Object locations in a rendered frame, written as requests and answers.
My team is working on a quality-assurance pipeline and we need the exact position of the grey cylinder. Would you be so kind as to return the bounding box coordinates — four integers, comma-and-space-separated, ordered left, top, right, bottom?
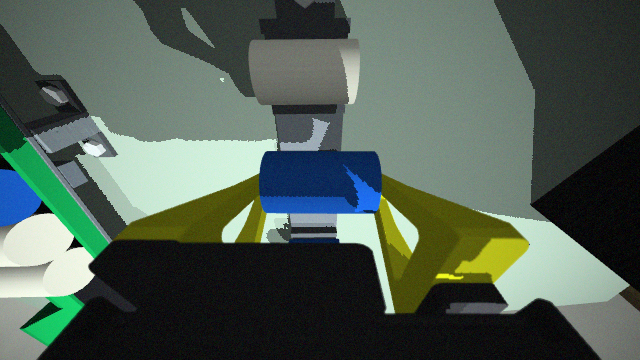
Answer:
248, 39, 360, 105

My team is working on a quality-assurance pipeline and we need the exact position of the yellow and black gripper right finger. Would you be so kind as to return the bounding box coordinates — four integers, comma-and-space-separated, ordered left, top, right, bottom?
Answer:
374, 174, 529, 313

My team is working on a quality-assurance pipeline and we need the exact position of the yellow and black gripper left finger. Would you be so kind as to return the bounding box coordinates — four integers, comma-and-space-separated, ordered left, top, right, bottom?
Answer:
113, 174, 267, 243

